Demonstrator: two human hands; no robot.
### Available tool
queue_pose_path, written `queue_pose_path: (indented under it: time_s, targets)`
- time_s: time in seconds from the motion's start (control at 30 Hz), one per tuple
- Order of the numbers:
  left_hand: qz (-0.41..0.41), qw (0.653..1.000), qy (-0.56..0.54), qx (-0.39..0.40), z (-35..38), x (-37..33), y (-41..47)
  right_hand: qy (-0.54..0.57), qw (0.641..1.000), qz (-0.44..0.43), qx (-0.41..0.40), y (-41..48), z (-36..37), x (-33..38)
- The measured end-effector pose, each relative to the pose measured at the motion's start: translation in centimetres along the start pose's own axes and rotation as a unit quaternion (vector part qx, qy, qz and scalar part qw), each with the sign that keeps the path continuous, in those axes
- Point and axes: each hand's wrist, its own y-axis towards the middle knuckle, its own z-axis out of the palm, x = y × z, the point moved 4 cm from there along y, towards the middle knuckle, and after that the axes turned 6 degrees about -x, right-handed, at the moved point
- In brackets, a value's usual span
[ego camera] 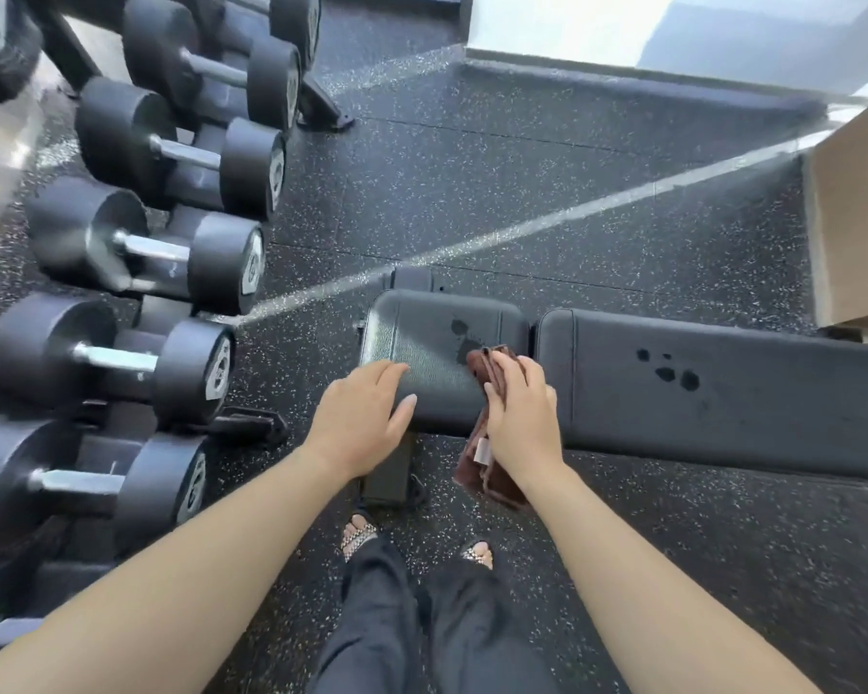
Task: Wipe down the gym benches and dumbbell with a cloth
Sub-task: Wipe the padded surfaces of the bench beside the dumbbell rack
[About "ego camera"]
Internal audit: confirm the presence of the person's left hand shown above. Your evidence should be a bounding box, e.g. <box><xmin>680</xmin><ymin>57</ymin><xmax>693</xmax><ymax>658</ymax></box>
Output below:
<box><xmin>302</xmin><ymin>359</ymin><xmax>420</xmax><ymax>479</ymax></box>

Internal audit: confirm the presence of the person's right hand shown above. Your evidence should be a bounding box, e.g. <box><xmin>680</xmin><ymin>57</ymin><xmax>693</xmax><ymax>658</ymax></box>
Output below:
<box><xmin>482</xmin><ymin>351</ymin><xmax>567</xmax><ymax>485</ymax></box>

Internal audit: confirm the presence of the brown cleaning cloth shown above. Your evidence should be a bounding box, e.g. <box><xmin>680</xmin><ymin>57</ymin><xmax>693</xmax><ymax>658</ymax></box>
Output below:
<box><xmin>451</xmin><ymin>344</ymin><xmax>533</xmax><ymax>511</ymax></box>

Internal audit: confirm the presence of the row of black dumbbells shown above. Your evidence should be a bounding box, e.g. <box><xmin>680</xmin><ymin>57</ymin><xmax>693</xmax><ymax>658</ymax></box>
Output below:
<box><xmin>0</xmin><ymin>0</ymin><xmax>323</xmax><ymax>652</ymax></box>

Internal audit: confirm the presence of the person's right forearm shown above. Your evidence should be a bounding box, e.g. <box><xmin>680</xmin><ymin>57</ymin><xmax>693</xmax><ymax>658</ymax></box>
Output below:
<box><xmin>528</xmin><ymin>462</ymin><xmax>823</xmax><ymax>694</ymax></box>

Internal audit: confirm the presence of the person's left forearm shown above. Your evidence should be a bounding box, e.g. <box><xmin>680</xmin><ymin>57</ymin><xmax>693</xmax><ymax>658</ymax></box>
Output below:
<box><xmin>0</xmin><ymin>447</ymin><xmax>348</xmax><ymax>694</ymax></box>

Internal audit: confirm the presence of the person's left shoe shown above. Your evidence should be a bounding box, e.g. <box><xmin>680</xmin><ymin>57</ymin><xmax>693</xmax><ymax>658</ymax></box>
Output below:
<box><xmin>339</xmin><ymin>514</ymin><xmax>379</xmax><ymax>561</ymax></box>

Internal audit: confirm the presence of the person's left leg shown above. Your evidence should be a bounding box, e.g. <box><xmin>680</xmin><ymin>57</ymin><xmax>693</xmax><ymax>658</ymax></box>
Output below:
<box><xmin>307</xmin><ymin>538</ymin><xmax>428</xmax><ymax>694</ymax></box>

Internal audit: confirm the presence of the person's leg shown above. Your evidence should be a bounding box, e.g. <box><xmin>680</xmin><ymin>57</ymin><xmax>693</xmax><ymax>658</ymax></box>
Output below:
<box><xmin>307</xmin><ymin>538</ymin><xmax>428</xmax><ymax>694</ymax></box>
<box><xmin>419</xmin><ymin>559</ymin><xmax>558</xmax><ymax>694</ymax></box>

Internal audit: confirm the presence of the person's right leg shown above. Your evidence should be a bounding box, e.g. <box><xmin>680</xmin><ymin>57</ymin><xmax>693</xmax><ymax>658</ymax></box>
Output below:
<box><xmin>419</xmin><ymin>559</ymin><xmax>558</xmax><ymax>694</ymax></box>

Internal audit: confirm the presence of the black dumbbell rack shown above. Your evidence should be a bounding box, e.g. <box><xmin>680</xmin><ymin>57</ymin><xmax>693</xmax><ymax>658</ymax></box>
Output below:
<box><xmin>0</xmin><ymin>0</ymin><xmax>357</xmax><ymax>644</ymax></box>

